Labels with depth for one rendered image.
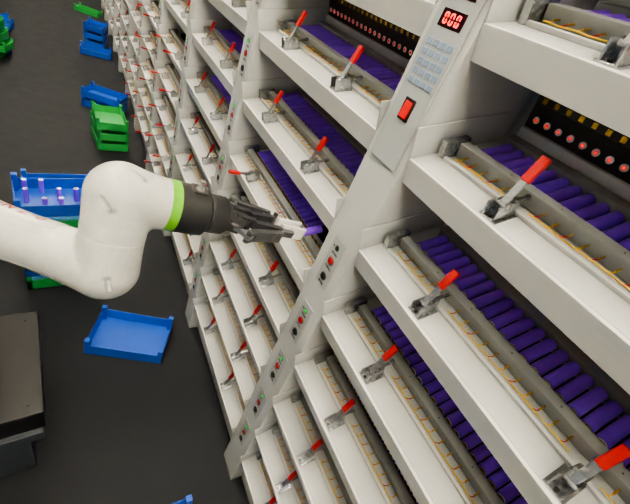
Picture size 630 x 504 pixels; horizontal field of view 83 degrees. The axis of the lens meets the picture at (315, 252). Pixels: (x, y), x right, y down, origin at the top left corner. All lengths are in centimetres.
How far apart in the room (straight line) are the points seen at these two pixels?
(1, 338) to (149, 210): 89
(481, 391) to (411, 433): 19
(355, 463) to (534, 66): 75
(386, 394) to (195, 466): 100
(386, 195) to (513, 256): 23
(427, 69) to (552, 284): 34
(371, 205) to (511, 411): 37
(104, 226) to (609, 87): 65
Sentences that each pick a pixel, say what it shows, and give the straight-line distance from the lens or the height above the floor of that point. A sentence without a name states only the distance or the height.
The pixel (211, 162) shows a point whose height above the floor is 76.
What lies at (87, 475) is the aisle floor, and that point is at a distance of 157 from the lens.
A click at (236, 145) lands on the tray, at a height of 97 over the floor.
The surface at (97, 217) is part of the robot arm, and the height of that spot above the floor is 109.
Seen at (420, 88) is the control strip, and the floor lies 140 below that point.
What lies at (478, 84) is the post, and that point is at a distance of 62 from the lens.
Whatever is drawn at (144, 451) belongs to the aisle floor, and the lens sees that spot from 158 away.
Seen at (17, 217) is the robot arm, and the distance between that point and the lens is 76.
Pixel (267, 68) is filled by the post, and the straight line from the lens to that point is 121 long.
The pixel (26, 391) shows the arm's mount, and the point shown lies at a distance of 131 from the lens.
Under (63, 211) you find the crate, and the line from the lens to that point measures 177.
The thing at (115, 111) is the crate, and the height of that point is 18.
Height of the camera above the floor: 147
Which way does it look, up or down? 35 degrees down
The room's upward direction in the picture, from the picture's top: 25 degrees clockwise
